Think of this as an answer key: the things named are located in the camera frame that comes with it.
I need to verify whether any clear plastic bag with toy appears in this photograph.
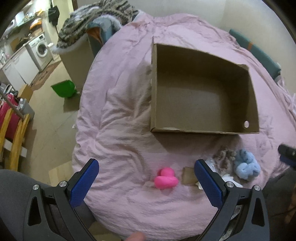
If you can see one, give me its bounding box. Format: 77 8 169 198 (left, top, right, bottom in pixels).
205 159 243 188

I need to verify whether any light blue plush toy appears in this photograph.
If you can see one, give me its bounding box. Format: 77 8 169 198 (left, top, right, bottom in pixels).
234 149 261 180

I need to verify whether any orange sponge piece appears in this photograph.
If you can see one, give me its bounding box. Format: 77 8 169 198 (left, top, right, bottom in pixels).
182 167 198 185

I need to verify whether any pink rubber duck toy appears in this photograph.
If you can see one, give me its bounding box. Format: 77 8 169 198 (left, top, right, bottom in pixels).
154 167 179 190

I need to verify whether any person's hand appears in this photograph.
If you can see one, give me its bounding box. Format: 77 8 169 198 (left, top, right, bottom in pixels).
125 232 145 241

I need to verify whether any teal cushion with orange stripe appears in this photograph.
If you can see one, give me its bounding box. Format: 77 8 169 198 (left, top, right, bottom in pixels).
229 29 281 82

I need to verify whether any pink bed cover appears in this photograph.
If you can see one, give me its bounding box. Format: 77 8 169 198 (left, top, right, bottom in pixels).
72 14 295 240

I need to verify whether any yellow wooden chair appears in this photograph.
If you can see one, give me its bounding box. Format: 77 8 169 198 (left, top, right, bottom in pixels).
1 108 30 171

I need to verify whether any brown cardboard box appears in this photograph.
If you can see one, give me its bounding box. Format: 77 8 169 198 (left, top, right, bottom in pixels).
150 43 259 135

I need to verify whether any pink red bag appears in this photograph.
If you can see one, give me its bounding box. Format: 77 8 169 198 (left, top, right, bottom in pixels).
0 93 21 141

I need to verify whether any white kitchen cabinet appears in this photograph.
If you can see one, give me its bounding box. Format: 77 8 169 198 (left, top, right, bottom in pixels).
1 47 39 90

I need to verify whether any white washing machine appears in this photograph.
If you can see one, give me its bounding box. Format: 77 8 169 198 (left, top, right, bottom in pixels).
26 33 53 73

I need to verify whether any teal orange jacket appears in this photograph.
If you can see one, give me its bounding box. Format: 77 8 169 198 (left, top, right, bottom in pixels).
86 15 122 57

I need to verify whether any patterned knit blanket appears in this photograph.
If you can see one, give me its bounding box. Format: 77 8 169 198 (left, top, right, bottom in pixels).
53 1 139 55

